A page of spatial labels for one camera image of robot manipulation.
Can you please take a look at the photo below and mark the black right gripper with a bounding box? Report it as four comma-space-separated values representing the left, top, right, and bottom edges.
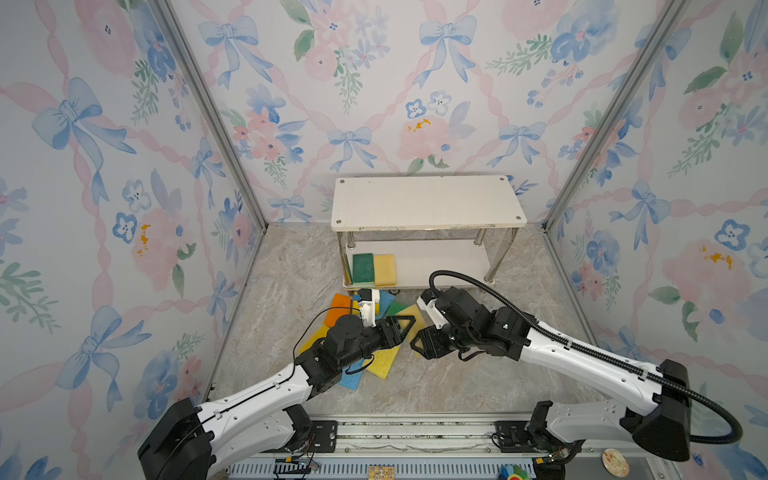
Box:
406, 326, 479, 362

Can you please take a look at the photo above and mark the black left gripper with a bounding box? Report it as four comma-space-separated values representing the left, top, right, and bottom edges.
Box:
338, 314, 414, 373

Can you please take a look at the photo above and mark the dark green scouring sponge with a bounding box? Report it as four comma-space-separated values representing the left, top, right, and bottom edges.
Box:
352, 253, 375, 285

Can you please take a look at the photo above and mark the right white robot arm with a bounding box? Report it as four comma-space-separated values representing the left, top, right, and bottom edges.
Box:
411, 287, 691, 462

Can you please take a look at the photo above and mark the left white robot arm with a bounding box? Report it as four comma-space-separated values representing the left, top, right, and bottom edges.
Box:
138, 314, 416, 479

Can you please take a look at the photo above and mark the white two-tier metal shelf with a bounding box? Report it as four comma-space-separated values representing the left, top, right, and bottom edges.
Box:
331, 175, 527, 290

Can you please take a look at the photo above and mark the bright yellow porous sponge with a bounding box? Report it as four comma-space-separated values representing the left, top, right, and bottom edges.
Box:
366, 346, 400, 380

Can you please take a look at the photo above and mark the light green sponge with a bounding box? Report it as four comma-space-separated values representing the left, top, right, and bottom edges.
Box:
384, 300, 408, 317

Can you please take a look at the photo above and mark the blue sponge back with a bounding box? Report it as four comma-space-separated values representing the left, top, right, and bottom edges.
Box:
352, 291, 395, 317

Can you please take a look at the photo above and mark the blue sponge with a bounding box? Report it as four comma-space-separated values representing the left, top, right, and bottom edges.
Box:
339, 360, 367, 391
352, 291, 395, 317

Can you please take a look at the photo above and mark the blue sponge front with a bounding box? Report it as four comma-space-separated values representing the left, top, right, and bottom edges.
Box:
339, 360, 367, 391

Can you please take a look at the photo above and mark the orange sponge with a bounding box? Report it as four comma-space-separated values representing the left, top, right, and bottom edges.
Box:
323, 294, 357, 328

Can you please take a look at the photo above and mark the round wooden disc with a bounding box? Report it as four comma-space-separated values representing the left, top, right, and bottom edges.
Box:
601, 448, 630, 479

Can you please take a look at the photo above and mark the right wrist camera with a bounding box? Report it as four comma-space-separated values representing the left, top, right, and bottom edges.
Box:
417, 289, 448, 330

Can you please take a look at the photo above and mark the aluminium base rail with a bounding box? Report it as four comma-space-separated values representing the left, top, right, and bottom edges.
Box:
226, 413, 683, 479

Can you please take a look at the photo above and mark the black corrugated cable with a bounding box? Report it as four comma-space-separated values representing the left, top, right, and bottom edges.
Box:
428, 269, 744, 445

